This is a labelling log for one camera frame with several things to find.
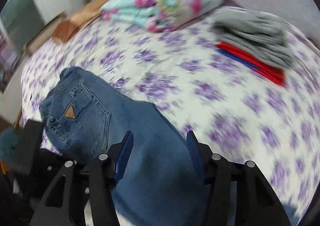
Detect blue denim jeans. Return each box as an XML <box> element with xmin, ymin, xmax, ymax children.
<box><xmin>40</xmin><ymin>67</ymin><xmax>210</xmax><ymax>225</ymax></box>

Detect teal fuzzy sleeve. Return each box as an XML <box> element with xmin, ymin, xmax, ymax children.
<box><xmin>0</xmin><ymin>127</ymin><xmax>21</xmax><ymax>166</ymax></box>

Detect purple floral bed sheet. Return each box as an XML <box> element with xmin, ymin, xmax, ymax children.
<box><xmin>21</xmin><ymin>14</ymin><xmax>319</xmax><ymax>225</ymax></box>

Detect folded red blue garment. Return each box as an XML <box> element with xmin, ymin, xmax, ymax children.
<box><xmin>216</xmin><ymin>43</ymin><xmax>286</xmax><ymax>87</ymax></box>

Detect brown wooden headboard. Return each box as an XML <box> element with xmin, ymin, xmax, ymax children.
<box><xmin>52</xmin><ymin>0</ymin><xmax>109</xmax><ymax>44</ymax></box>

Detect folded grey garment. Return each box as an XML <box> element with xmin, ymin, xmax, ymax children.
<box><xmin>213</xmin><ymin>7</ymin><xmax>296</xmax><ymax>69</ymax></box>

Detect teal pink floral blanket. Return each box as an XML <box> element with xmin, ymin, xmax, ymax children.
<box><xmin>100</xmin><ymin>0</ymin><xmax>223</xmax><ymax>32</ymax></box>

